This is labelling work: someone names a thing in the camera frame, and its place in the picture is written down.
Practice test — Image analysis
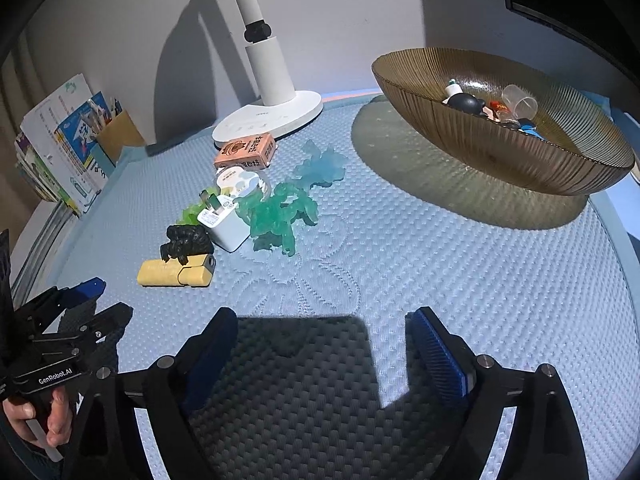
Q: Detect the orange printed small box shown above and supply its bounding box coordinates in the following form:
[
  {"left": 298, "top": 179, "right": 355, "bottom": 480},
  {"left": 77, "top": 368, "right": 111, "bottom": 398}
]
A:
[{"left": 215, "top": 132, "right": 278, "bottom": 170}]

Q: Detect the brown pen holder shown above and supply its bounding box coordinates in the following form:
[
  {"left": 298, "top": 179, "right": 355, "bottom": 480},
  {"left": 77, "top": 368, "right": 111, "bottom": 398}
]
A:
[{"left": 95, "top": 110, "right": 147, "bottom": 167}]

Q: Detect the light blue translucent toy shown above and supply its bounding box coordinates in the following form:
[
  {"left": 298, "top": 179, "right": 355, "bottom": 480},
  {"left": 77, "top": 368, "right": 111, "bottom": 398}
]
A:
[{"left": 292, "top": 140, "right": 347, "bottom": 191}]

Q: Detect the row of books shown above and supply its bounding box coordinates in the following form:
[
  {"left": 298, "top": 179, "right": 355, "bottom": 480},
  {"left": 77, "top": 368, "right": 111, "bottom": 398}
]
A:
[{"left": 15, "top": 74, "right": 123, "bottom": 218}]

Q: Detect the blue textured mat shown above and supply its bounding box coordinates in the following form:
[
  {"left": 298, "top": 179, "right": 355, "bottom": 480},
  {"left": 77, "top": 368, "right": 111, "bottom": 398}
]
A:
[{"left": 10, "top": 92, "right": 640, "bottom": 480}]

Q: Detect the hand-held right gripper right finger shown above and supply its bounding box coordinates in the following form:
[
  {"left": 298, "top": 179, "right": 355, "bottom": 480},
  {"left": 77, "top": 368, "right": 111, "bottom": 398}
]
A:
[{"left": 406, "top": 306, "right": 588, "bottom": 480}]

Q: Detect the white charger plug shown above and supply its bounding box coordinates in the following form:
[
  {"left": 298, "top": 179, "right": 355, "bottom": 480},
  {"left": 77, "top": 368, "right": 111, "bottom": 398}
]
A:
[{"left": 196, "top": 190, "right": 251, "bottom": 252}]

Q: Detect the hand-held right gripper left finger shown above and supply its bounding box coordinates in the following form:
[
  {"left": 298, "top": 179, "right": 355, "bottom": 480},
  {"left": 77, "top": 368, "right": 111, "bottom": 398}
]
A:
[{"left": 65, "top": 306, "right": 240, "bottom": 480}]

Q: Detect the clear plastic cup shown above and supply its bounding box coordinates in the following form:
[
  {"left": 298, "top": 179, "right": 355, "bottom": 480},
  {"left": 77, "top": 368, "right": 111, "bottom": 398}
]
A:
[{"left": 501, "top": 84, "right": 539, "bottom": 118}]

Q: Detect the teal green translucent toy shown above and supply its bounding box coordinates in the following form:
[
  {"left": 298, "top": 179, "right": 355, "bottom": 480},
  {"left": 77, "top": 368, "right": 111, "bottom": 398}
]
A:
[{"left": 239, "top": 182, "right": 320, "bottom": 257}]

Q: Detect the white desk lamp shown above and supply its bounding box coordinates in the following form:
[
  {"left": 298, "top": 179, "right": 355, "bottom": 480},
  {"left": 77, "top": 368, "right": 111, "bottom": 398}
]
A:
[{"left": 212, "top": 0, "right": 325, "bottom": 150}]

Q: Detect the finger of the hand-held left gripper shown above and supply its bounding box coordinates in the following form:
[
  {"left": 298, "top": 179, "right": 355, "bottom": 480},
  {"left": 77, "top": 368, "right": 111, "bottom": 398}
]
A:
[
  {"left": 45, "top": 302, "right": 134, "bottom": 361},
  {"left": 20, "top": 277, "right": 107, "bottom": 323}
]

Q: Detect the person's left hand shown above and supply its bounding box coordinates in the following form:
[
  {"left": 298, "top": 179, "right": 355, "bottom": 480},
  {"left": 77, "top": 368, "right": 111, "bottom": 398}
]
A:
[{"left": 4, "top": 387, "right": 77, "bottom": 450}]

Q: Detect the black turtle toy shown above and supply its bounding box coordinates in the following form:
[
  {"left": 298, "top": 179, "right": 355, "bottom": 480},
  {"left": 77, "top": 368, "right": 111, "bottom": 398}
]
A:
[{"left": 160, "top": 224, "right": 215, "bottom": 266}]

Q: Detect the amber ribbed glass bowl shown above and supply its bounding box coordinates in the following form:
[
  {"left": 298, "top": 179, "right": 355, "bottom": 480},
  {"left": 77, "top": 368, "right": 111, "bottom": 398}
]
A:
[{"left": 371, "top": 47, "right": 636, "bottom": 196}]

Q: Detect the lime green translucent toy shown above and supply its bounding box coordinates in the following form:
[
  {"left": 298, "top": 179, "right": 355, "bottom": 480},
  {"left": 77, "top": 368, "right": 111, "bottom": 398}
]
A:
[{"left": 180, "top": 202, "right": 207, "bottom": 227}]

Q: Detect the white round plastic packet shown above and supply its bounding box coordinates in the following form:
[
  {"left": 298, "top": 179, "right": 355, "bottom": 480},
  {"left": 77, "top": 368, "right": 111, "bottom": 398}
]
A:
[{"left": 215, "top": 166, "right": 273, "bottom": 199}]

